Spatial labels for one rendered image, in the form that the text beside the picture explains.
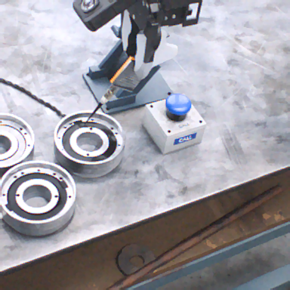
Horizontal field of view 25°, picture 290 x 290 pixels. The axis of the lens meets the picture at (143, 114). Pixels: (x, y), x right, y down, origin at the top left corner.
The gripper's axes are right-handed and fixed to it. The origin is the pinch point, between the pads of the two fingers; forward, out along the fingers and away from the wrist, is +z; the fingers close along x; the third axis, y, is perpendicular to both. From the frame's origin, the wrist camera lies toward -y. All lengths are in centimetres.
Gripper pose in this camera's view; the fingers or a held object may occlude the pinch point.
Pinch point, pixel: (132, 65)
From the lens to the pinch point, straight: 96.0
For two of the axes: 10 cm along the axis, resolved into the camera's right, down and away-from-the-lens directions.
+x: -4.3, -6.8, 5.9
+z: -1.2, 6.9, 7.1
